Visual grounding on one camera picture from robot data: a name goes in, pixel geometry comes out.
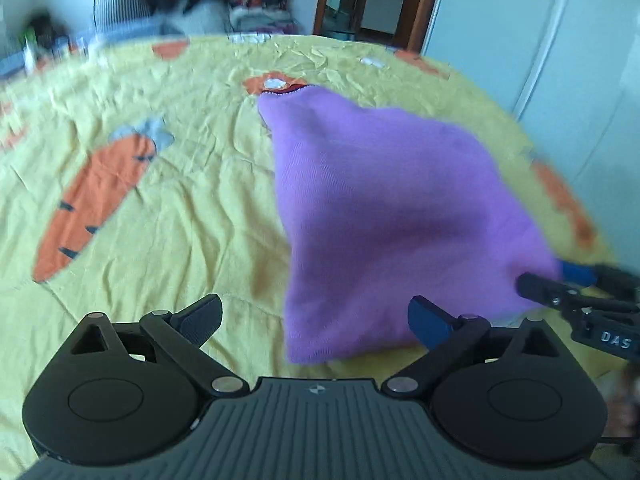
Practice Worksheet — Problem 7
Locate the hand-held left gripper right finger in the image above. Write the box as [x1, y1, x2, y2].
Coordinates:
[380, 295, 572, 395]

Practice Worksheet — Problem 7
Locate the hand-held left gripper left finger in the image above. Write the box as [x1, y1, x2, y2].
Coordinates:
[69, 293, 250, 397]

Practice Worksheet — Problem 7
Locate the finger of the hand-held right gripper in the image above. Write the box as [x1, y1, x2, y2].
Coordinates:
[516, 272, 594, 312]
[558, 259, 640, 302]

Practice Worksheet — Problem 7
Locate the purple sweater with red collar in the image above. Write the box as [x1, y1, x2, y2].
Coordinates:
[256, 85, 564, 365]

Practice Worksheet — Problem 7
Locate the stack of folded clothes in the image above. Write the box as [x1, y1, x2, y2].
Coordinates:
[227, 0, 302, 37]

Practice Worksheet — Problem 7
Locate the yellow floral carrot bedsheet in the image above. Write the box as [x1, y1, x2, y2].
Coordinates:
[0, 34, 622, 480]

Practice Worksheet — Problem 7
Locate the white wardrobe with flower stickers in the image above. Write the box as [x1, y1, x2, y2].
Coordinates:
[424, 0, 640, 242]

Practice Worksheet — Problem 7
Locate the light grey bundle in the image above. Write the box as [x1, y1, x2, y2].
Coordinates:
[182, 0, 232, 37]

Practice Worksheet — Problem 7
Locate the houndstooth bag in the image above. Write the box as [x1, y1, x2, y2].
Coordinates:
[93, 0, 157, 29]

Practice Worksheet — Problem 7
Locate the dark brown bag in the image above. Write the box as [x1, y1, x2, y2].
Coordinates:
[24, 12, 57, 44]

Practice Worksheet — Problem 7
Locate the wooden door frame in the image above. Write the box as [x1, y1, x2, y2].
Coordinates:
[312, 0, 447, 57]

